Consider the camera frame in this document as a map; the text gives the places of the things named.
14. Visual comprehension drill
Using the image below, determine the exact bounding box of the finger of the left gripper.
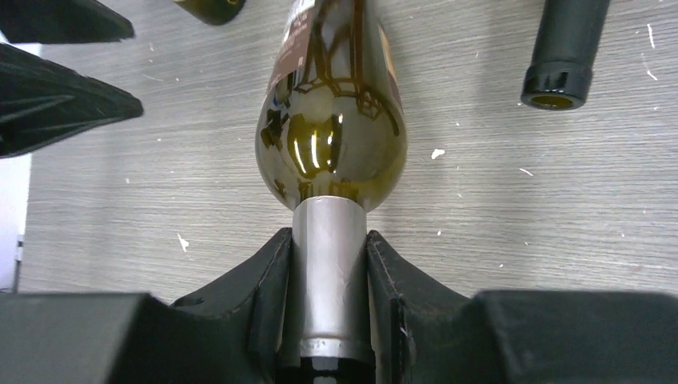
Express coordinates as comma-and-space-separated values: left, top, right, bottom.
1, 0, 135, 44
1, 44, 144, 158

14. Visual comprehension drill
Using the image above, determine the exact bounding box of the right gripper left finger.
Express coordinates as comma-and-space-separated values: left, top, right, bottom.
1, 228, 291, 383

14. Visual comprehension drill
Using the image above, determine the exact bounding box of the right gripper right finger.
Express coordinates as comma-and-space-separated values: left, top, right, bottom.
366, 231, 677, 383

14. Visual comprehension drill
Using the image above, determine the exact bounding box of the green labelled bottle black cap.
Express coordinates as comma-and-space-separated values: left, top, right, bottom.
173, 0, 245, 26

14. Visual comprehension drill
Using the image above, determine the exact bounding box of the green bottle silver cap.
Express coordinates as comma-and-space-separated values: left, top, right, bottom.
255, 1, 408, 383

